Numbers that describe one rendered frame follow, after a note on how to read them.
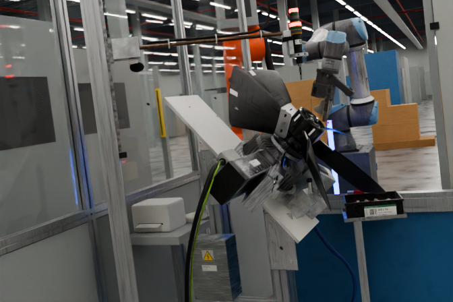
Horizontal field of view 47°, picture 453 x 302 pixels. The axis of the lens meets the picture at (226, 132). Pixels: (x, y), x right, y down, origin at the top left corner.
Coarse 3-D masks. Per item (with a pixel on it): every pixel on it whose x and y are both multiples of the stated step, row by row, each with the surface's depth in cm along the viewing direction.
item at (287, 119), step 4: (280, 112) 178; (284, 112) 179; (288, 112) 180; (280, 116) 178; (288, 116) 180; (280, 120) 178; (284, 120) 179; (288, 120) 180; (280, 124) 178; (288, 124) 180; (276, 128) 177; (280, 128) 178; (284, 128) 180; (288, 128) 180; (276, 132) 177; (280, 132) 178; (284, 132) 180; (280, 136) 179; (284, 136) 179
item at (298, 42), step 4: (296, 36) 190; (300, 36) 190; (296, 40) 190; (300, 40) 190; (296, 44) 190; (300, 44) 190; (296, 48) 190; (300, 48) 190; (296, 52) 191; (300, 52) 190; (296, 60) 192; (300, 60) 191
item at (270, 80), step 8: (248, 72) 203; (256, 72) 204; (264, 72) 205; (272, 72) 206; (256, 80) 200; (264, 80) 200; (272, 80) 201; (280, 80) 202; (264, 88) 196; (272, 88) 196; (280, 88) 197; (272, 96) 193; (280, 96) 193; (288, 96) 194; (280, 104) 191
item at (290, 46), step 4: (284, 32) 189; (288, 32) 189; (284, 36) 189; (288, 36) 189; (292, 36) 189; (284, 40) 190; (288, 40) 189; (292, 40) 190; (288, 44) 190; (292, 44) 190; (288, 48) 191; (292, 48) 190; (288, 52) 191; (292, 52) 190; (292, 56) 190; (296, 56) 189; (300, 56) 190; (304, 56) 192
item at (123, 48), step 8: (112, 40) 176; (120, 40) 177; (128, 40) 177; (136, 40) 178; (112, 48) 176; (120, 48) 177; (128, 48) 177; (136, 48) 178; (112, 56) 178; (120, 56) 177; (128, 56) 177; (136, 56) 178
